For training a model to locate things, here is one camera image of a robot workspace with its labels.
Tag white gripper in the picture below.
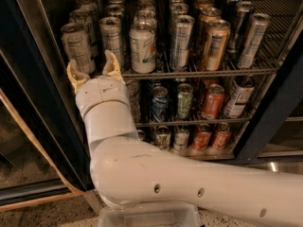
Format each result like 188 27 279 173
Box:
66 50 130 117

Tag silver redbull can front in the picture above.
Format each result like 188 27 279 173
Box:
98 16 124 69

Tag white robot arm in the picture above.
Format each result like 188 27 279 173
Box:
67 51 303 227

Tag white can front left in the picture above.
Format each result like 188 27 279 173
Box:
61 23 96 75

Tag white 7up can front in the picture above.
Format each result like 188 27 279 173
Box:
129 22 156 74

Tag white 7up can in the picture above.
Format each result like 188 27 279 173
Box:
129 22 156 74
154 126 170 150

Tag white can second row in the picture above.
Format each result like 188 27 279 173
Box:
69 9 98 58

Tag redbull can second row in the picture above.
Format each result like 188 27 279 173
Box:
105 4 125 19

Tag blue pepsi can middle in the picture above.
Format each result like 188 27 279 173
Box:
151 86 168 122

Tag green can middle centre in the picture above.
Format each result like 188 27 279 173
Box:
177 83 193 119

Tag white 7up can bottom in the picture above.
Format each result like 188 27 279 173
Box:
154 126 170 150

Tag silver tall can front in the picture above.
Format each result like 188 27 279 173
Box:
169 15 194 71

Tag glass fridge door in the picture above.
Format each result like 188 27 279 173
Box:
0 0 93 211

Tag silver can second row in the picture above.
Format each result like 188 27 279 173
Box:
169 3 188 33

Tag orange can middle shelf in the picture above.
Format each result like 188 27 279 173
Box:
201 84 224 120

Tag orange can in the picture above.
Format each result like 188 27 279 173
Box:
211 123 231 150
192 124 212 151

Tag gold can second row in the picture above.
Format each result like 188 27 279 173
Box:
196 8 221 45

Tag gold tall can front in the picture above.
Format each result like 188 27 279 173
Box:
202 19 230 71

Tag orange can bottom right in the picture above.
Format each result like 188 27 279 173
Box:
211 123 231 150

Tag silver slim can behind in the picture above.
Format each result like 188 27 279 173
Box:
227 1 255 54

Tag silver slim can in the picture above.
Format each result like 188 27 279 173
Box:
236 13 271 69
227 1 255 54

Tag silver slim can right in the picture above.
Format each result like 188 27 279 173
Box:
236 13 271 69

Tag plastic water bottle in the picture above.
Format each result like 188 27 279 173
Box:
126 79 141 123

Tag white label bottle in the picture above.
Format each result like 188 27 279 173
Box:
223 76 255 118

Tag clear plastic container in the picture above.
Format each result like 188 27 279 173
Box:
98 201 203 227

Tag top wire shelf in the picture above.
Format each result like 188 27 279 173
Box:
62 0 301 83

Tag wire shelf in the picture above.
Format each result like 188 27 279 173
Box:
134 79 303 129
62 0 301 83

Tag middle wire shelf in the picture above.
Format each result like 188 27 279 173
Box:
134 79 303 129

